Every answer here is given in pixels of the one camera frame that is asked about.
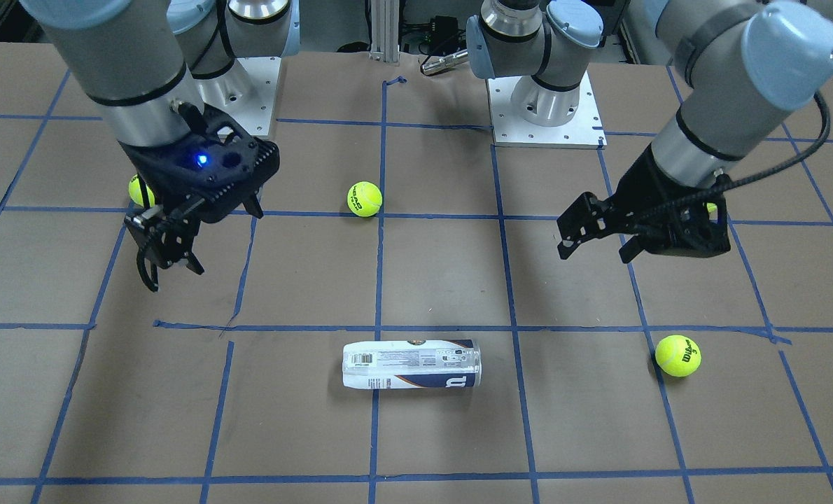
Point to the clear tennis ball can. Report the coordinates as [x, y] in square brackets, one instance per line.
[411, 364]

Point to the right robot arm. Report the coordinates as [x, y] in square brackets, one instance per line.
[168, 78]

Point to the tennis ball near left gripper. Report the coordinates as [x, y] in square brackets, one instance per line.
[677, 356]

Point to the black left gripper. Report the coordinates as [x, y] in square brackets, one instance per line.
[642, 185]

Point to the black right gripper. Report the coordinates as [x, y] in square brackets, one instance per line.
[152, 173]

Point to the centre Head tennis ball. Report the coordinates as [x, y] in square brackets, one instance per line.
[364, 199]

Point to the aluminium frame post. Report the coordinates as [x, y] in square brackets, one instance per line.
[384, 30]

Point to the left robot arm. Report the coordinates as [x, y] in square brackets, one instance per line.
[750, 65]

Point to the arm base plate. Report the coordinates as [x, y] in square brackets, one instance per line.
[248, 92]
[546, 112]

